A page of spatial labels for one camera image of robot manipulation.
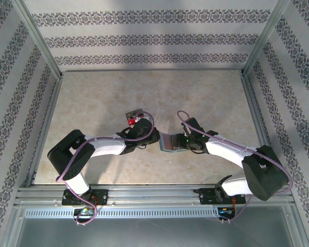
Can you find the aluminium frame post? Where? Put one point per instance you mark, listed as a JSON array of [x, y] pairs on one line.
[[267, 38], [40, 38]]

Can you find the aluminium side rail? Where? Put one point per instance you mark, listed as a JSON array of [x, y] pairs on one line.
[[45, 128], [263, 128]]

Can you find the aluminium frame rail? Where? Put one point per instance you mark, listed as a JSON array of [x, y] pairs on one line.
[[154, 193]]

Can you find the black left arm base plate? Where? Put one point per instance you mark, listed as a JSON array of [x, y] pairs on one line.
[[100, 196]]

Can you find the clear acrylic card stand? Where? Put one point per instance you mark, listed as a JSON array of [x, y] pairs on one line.
[[134, 115]]

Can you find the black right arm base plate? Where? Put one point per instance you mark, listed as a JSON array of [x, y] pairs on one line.
[[206, 196]]

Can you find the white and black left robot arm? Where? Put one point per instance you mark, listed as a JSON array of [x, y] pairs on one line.
[[105, 148]]

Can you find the red card in stand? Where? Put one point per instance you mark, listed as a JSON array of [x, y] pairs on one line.
[[131, 121]]

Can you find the white floral VIP card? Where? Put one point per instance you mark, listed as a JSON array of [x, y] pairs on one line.
[[139, 119]]

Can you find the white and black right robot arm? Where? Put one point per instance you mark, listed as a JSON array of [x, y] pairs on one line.
[[226, 154]]

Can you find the grey metal panel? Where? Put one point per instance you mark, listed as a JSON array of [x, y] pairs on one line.
[[154, 234]]

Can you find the thin aluminium back rail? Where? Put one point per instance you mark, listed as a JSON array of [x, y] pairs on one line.
[[154, 69]]

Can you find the small electronics board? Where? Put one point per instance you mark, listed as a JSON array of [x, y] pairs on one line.
[[225, 211], [84, 211]]

